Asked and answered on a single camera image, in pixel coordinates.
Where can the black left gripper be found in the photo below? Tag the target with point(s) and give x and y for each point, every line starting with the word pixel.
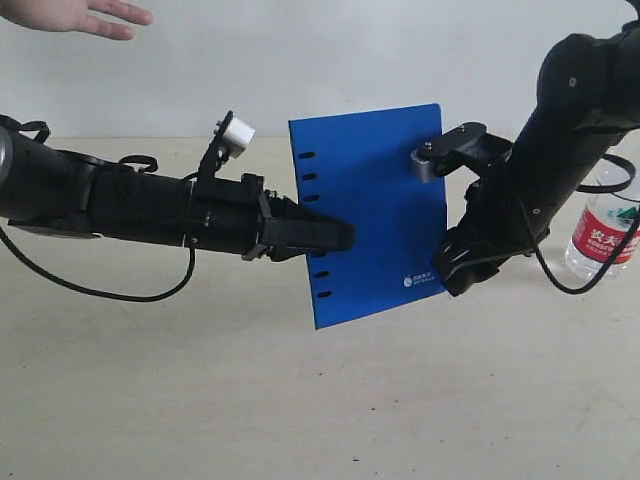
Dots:
pixel 239 217

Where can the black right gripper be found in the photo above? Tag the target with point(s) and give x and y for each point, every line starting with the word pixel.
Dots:
pixel 507 215

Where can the blue ring binder notebook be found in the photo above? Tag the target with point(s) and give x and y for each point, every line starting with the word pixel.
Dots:
pixel 357 168

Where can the clear plastic bottle red label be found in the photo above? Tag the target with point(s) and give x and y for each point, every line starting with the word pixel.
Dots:
pixel 604 221

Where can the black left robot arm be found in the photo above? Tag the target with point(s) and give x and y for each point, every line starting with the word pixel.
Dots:
pixel 68 194

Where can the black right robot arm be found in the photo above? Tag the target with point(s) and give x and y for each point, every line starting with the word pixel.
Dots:
pixel 587 101

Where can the person's open bare hand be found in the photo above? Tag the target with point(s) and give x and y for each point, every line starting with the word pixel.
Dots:
pixel 113 20

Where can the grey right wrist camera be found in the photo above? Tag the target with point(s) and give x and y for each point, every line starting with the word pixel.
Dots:
pixel 467 145

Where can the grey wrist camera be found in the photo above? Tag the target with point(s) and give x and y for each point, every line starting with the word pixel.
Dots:
pixel 232 136
pixel 467 145

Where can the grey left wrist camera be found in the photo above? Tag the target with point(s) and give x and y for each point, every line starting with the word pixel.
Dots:
pixel 232 136

